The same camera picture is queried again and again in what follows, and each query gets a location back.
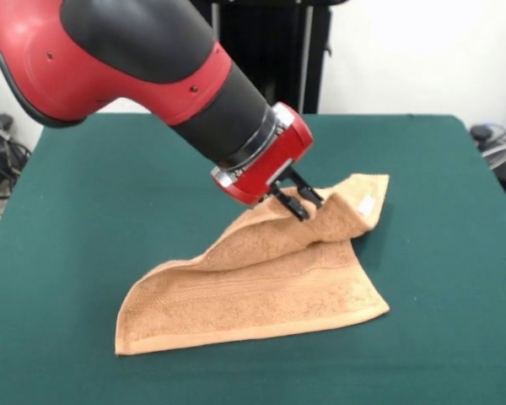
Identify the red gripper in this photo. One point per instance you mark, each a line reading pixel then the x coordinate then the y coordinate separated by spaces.
pixel 274 164

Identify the peach terry towel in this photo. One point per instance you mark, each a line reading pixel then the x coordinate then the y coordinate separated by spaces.
pixel 257 295

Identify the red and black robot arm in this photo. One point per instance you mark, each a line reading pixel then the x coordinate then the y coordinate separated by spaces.
pixel 130 63

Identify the black power adapter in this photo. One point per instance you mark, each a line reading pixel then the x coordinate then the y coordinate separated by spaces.
pixel 481 132
pixel 1 121

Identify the dark green table cloth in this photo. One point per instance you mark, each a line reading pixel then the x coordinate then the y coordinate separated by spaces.
pixel 88 211

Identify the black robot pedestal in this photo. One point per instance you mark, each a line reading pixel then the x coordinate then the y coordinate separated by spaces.
pixel 278 55

